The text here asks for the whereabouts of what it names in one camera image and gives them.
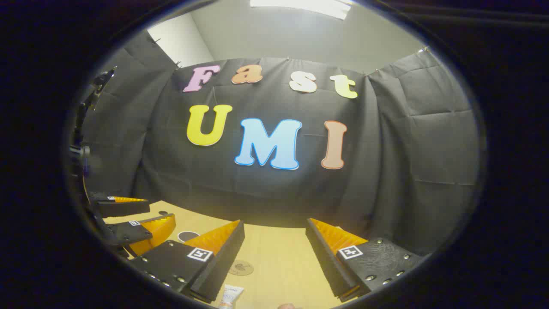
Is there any ceiling light panel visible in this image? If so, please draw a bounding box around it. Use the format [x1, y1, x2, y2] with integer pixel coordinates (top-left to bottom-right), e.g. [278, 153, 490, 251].
[250, 0, 352, 20]

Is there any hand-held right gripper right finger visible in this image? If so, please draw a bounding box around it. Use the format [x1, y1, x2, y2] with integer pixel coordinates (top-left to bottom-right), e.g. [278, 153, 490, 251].
[305, 218, 425, 303]

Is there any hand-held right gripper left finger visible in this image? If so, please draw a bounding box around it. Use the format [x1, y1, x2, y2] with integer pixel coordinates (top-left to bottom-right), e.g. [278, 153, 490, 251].
[129, 220, 245, 303]

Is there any round wooden coaster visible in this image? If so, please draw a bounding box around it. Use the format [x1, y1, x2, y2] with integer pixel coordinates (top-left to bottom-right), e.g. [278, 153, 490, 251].
[229, 260, 254, 276]

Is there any black backdrop cloth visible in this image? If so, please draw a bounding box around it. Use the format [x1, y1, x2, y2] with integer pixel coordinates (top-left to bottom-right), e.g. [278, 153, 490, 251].
[81, 30, 481, 258]

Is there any white toothpaste tube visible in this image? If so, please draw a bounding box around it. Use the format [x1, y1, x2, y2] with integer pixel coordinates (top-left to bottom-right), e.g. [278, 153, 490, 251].
[218, 284, 244, 309]

